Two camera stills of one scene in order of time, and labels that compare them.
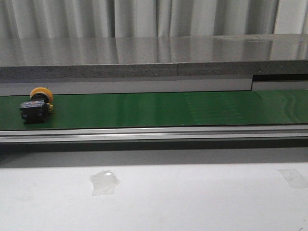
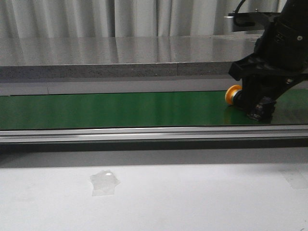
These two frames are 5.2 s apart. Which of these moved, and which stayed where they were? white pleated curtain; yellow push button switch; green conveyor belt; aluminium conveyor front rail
Moved: yellow push button switch
Stayed: white pleated curtain; green conveyor belt; aluminium conveyor front rail
